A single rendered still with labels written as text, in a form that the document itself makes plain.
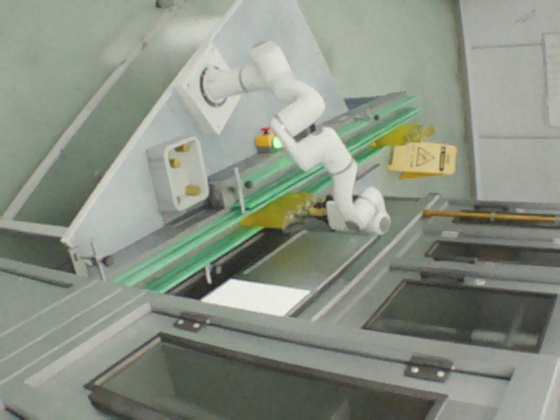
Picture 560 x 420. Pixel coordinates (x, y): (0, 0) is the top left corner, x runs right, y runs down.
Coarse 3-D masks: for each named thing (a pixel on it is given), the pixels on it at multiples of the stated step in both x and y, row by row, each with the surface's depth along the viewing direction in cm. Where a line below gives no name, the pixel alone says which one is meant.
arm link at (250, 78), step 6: (246, 66) 197; (252, 66) 197; (240, 72) 196; (246, 72) 195; (252, 72) 195; (258, 72) 191; (240, 78) 196; (246, 78) 195; (252, 78) 194; (258, 78) 193; (246, 84) 196; (252, 84) 194; (258, 84) 193; (264, 84) 192; (246, 90) 198; (252, 90) 198; (258, 90) 197; (264, 90) 196
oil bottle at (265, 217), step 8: (264, 208) 211; (272, 208) 210; (248, 216) 210; (256, 216) 208; (264, 216) 206; (272, 216) 204; (280, 216) 202; (288, 216) 202; (248, 224) 212; (256, 224) 210; (264, 224) 208; (272, 224) 205; (280, 224) 203; (288, 224) 203
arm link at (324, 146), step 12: (276, 120) 168; (276, 132) 168; (288, 132) 169; (324, 132) 165; (288, 144) 166; (300, 144) 166; (312, 144) 164; (324, 144) 164; (336, 144) 165; (300, 156) 165; (312, 156) 165; (324, 156) 166; (336, 156) 166; (348, 156) 169; (300, 168) 169; (336, 168) 168
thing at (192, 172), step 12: (180, 144) 192; (192, 144) 200; (180, 156) 202; (192, 156) 202; (168, 168) 188; (180, 168) 202; (192, 168) 204; (168, 180) 189; (180, 180) 203; (192, 180) 205; (204, 180) 203; (180, 192) 203; (204, 192) 204; (180, 204) 197; (192, 204) 198
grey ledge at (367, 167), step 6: (366, 162) 298; (372, 162) 304; (360, 168) 292; (366, 168) 298; (372, 168) 303; (360, 174) 293; (366, 174) 295; (330, 186) 268; (318, 192) 259; (324, 192) 264; (330, 192) 268
